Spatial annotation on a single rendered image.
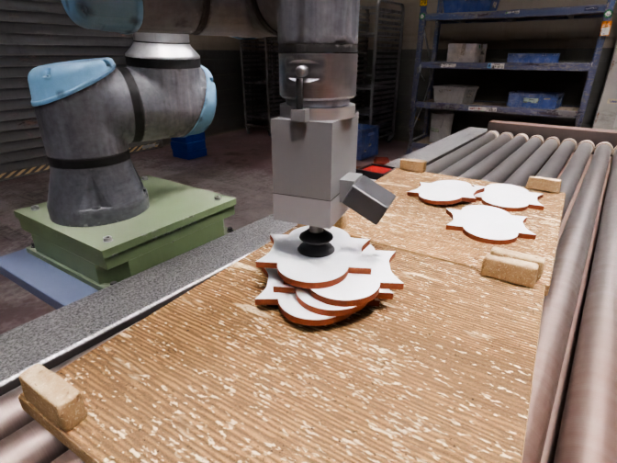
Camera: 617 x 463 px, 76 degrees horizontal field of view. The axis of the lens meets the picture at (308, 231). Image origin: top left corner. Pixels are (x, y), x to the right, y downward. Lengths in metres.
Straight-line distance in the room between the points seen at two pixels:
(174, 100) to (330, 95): 0.37
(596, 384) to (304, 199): 0.31
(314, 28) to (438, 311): 0.30
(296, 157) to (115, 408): 0.26
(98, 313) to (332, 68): 0.37
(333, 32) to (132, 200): 0.44
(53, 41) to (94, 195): 4.72
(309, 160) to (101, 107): 0.37
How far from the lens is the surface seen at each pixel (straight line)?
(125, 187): 0.69
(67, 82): 0.66
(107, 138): 0.67
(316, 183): 0.38
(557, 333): 0.50
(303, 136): 0.38
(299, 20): 0.38
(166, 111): 0.69
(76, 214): 0.68
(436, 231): 0.64
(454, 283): 0.51
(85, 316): 0.52
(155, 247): 0.65
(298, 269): 0.42
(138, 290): 0.54
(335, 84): 0.38
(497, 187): 0.87
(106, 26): 0.41
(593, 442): 0.40
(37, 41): 5.30
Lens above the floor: 1.18
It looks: 24 degrees down
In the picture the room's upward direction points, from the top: straight up
